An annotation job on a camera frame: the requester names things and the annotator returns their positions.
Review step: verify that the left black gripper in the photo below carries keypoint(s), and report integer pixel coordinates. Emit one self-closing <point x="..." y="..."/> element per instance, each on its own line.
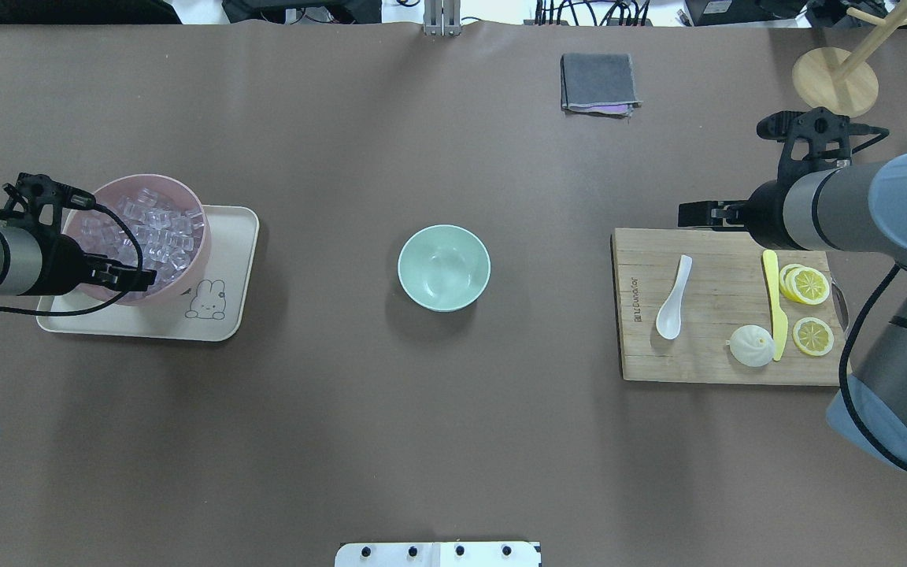
<point x="57" y="264"/>

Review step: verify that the pink bowl of ice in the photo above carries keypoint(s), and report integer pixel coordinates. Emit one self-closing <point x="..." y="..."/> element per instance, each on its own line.
<point x="166" y="219"/>

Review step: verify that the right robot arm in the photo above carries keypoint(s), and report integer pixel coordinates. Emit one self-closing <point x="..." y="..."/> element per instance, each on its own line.
<point x="827" y="202"/>

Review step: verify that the bamboo cutting board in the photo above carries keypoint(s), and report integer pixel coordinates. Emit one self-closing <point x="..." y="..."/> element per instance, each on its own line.
<point x="726" y="290"/>

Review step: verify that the yellow plastic knife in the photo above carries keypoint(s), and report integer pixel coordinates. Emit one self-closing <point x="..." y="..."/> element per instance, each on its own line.
<point x="779" y="319"/>

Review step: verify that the cream rabbit tray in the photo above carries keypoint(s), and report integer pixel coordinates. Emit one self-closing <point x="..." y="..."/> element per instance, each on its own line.
<point x="208" y="310"/>

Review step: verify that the grey folded cloth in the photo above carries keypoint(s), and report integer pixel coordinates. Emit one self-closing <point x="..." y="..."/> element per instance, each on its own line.
<point x="598" y="84"/>

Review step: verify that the white ceramic spoon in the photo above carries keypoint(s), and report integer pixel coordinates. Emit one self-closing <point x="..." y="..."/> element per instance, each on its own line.
<point x="669" y="319"/>

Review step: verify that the wooden mug tree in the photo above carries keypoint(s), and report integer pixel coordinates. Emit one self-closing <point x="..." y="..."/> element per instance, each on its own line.
<point x="841" y="80"/>

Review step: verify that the green ceramic bowl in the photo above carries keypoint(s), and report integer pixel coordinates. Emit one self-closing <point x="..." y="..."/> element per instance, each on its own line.
<point x="444" y="268"/>

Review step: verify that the white camera mast base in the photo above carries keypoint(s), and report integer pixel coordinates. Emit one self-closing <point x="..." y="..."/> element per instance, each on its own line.
<point x="440" y="553"/>

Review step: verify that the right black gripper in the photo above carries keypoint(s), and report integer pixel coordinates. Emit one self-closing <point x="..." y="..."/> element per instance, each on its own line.
<point x="765" y="208"/>

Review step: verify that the aluminium frame post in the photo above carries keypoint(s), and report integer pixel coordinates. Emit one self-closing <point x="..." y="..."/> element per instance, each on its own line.
<point x="442" y="18"/>

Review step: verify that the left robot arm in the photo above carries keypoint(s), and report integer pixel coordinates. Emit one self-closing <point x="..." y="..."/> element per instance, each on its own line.
<point x="37" y="259"/>

